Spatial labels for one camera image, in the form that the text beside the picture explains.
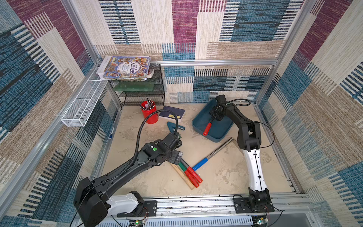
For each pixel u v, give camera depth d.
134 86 0.94
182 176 0.83
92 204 0.37
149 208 0.73
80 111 0.71
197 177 0.82
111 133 1.09
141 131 0.54
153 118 1.12
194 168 0.85
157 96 1.17
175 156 0.69
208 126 0.97
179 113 1.12
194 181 0.81
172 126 1.04
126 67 0.80
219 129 0.99
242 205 0.73
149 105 1.00
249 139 0.65
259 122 0.66
